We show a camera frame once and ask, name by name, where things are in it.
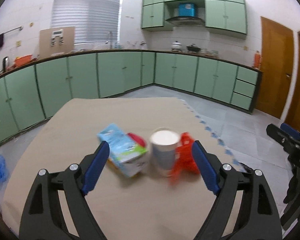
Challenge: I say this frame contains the white blue paper cup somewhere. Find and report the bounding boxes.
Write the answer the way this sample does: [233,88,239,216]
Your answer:
[149,127,180,177]

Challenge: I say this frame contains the orange thermos bottle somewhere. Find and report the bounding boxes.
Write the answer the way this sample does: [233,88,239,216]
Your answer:
[253,50,262,69]

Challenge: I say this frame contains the white cooking pot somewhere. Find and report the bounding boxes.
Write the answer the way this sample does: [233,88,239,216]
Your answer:
[171,41,183,52]

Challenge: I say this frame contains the black wok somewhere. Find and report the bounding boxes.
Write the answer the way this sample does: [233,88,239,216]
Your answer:
[187,44,201,53]

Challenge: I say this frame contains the cardboard board with printout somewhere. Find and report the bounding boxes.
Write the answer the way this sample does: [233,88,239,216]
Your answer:
[39,27,75,59]

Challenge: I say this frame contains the red crushed paper cup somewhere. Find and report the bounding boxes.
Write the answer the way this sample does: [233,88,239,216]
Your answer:
[127,133,147,148]

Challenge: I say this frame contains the window blind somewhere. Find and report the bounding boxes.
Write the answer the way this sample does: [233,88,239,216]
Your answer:
[51,0,121,44]

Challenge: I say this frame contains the orange plastic basin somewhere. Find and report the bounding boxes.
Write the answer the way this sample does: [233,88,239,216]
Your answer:
[14,55,32,67]

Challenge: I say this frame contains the green lower kitchen cabinets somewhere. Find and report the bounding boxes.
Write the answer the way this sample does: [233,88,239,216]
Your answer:
[0,50,262,144]

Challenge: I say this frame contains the steel electric kettle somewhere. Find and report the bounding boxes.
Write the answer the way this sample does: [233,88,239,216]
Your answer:
[2,56,10,73]

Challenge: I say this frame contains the wall towel rail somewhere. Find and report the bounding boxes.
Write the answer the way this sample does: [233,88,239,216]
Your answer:
[2,25,24,34]

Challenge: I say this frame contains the blue green milk carton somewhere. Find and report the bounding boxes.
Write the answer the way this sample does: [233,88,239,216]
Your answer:
[97,124,148,178]

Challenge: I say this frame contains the brown wooden door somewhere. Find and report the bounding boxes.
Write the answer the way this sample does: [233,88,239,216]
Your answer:
[256,17,300,131]

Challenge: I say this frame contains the range hood with blue box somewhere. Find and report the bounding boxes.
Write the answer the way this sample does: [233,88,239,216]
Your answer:
[166,3,205,27]

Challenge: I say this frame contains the green upper wall cabinets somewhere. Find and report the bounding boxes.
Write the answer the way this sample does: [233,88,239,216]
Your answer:
[141,0,248,39]

